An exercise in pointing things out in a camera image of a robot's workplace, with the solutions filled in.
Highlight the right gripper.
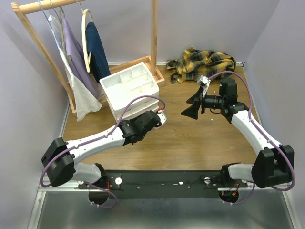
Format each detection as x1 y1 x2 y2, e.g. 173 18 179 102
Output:
181 86 225 119

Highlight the white drawer organizer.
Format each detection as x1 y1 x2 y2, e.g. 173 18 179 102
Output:
100 63 159 120

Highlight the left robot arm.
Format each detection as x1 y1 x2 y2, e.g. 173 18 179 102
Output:
40 110 167 188

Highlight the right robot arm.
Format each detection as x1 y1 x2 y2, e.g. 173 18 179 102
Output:
181 76 295 188

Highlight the yellow plaid shirt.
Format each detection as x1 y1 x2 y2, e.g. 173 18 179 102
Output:
166 47 236 83

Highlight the navy blue hanging garment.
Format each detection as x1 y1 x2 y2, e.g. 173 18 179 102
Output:
85 21 111 83

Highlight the white hanging garment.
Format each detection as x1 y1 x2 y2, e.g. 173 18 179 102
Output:
48 15 104 122

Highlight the cream wooden hanger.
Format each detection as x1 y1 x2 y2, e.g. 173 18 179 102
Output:
81 9 93 73

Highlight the lavender hanging garment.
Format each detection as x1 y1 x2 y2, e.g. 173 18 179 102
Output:
62 18 101 99

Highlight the wooden clothes rack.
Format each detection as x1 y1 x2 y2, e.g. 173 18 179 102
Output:
10 0 165 114

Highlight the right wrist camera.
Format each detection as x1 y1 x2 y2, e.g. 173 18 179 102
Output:
197 75 211 97

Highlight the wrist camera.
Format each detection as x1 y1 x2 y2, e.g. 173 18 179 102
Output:
197 75 211 97
156 109 167 126

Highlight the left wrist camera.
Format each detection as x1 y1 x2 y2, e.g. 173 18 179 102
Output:
156 109 167 126

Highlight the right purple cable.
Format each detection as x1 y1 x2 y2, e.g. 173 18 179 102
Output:
208 71 297 191

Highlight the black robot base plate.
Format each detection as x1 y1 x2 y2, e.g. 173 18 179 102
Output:
78 169 251 200

